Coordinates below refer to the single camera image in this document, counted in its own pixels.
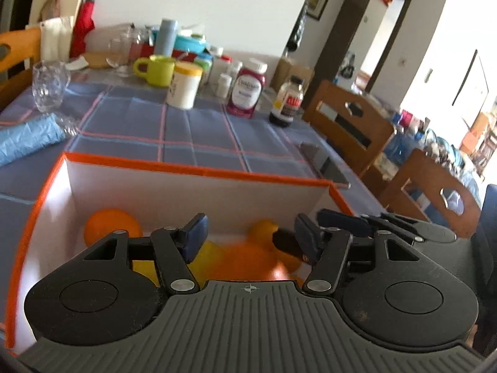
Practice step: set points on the white canister yellow lid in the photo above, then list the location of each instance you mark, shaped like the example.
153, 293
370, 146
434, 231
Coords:
184, 85

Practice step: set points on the orange cardboard box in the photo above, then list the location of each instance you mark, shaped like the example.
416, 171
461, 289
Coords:
87, 197

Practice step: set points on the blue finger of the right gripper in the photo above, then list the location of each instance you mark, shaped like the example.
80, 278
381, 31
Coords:
357, 226

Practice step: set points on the yellow-green mug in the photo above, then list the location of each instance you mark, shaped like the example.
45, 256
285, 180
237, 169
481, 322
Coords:
157, 70

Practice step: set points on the green lid white bottle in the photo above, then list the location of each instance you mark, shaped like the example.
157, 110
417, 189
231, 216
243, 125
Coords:
205, 61

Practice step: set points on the clear wine glass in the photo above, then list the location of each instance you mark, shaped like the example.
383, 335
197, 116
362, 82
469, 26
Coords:
118, 57

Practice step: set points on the purple Centrum vitamin bottle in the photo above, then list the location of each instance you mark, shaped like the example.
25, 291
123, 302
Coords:
247, 88

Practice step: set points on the small white pill bottle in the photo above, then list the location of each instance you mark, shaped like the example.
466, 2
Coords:
223, 85

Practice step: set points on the clear drinking glass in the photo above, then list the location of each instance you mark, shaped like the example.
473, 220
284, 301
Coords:
49, 83

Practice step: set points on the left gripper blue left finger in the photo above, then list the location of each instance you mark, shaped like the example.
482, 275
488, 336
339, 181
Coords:
174, 250

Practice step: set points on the teal plastic container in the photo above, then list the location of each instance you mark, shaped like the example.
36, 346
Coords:
188, 43

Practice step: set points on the cardboard box against wall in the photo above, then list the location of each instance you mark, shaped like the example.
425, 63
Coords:
288, 68

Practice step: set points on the large orange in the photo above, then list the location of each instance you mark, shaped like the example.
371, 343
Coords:
247, 262

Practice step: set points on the blue plaid tablecloth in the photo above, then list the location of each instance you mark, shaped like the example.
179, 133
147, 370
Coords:
121, 121

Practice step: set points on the folded blue cloth roll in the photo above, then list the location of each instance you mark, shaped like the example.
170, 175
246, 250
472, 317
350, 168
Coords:
33, 135

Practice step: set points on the red folded umbrella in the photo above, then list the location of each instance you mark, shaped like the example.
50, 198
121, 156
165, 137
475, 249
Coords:
83, 26

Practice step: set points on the yellow lemon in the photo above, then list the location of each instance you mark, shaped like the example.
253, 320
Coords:
205, 260
146, 268

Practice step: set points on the brown wooden chair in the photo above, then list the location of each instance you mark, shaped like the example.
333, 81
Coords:
431, 179
350, 124

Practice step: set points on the black smartphone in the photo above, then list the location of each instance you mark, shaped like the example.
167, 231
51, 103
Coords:
323, 165

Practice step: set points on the dark brown medicine bottle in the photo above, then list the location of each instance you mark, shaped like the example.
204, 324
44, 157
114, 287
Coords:
287, 102

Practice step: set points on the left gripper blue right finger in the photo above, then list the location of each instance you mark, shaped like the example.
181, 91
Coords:
326, 249

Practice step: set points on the light blue thermos bottle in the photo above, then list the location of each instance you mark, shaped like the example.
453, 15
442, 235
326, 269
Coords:
166, 37

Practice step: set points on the orange wooden chair left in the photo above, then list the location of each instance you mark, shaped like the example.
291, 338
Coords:
21, 45

